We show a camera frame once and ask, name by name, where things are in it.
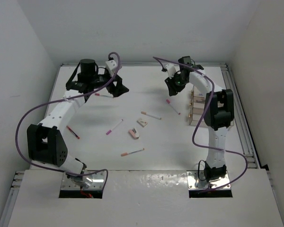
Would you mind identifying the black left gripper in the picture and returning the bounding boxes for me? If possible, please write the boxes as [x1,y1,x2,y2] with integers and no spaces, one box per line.
[89,70,129,97]

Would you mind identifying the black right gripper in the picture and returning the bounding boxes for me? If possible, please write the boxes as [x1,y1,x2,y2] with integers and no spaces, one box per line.
[165,73,188,96]

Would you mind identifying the pink capped white marker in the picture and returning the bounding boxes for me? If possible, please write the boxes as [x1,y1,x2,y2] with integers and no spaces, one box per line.
[95,93,114,98]

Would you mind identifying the orange capped white marker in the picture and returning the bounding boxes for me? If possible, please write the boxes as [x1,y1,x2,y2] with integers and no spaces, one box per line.
[141,111,162,120]

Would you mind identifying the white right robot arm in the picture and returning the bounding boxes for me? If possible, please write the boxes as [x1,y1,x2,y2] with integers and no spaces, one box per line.
[163,56,234,182]

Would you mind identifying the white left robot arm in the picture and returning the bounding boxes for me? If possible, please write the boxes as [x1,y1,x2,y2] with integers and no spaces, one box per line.
[27,57,129,176]

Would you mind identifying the clear acrylic tiered organizer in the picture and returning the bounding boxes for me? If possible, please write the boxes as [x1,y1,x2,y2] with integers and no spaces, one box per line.
[189,86,234,130]

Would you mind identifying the small beige eraser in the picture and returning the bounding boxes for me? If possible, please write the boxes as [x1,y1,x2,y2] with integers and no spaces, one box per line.
[137,118,148,127]

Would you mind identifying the magenta capped white marker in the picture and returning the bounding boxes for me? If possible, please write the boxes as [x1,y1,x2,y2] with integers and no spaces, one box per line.
[106,119,124,135]

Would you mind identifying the pink correction tape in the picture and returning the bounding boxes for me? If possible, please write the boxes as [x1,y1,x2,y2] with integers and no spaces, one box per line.
[128,128,140,140]

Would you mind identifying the red pen at left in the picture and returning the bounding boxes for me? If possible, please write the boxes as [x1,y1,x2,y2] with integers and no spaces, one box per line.
[66,125,80,139]

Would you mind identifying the orange capped marker front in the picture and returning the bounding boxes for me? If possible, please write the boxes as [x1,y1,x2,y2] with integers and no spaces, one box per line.
[121,148,145,157]

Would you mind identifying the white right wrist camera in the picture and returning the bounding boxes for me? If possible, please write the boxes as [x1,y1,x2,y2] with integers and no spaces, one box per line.
[165,63,177,79]

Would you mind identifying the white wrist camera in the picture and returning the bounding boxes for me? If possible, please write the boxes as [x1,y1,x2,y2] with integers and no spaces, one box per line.
[165,63,177,79]
[105,60,117,76]

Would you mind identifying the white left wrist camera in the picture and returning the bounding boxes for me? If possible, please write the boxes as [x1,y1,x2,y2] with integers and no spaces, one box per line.
[105,60,117,76]

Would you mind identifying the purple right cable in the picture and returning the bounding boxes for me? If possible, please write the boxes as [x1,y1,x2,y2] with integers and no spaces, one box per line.
[152,56,249,193]

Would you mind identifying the purple cable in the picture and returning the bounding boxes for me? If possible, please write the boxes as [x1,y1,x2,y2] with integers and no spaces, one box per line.
[152,56,249,193]
[15,52,123,184]

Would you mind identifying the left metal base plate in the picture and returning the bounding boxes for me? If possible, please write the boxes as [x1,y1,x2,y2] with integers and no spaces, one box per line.
[61,172,106,191]

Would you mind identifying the metal base plate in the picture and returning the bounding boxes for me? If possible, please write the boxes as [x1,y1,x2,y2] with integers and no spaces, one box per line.
[186,170,231,191]
[61,172,106,191]

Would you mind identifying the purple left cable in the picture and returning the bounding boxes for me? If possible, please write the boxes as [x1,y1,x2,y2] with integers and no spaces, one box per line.
[15,52,123,184]

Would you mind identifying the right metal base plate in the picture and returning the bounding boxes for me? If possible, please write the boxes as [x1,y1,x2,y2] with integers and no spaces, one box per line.
[186,170,231,191]

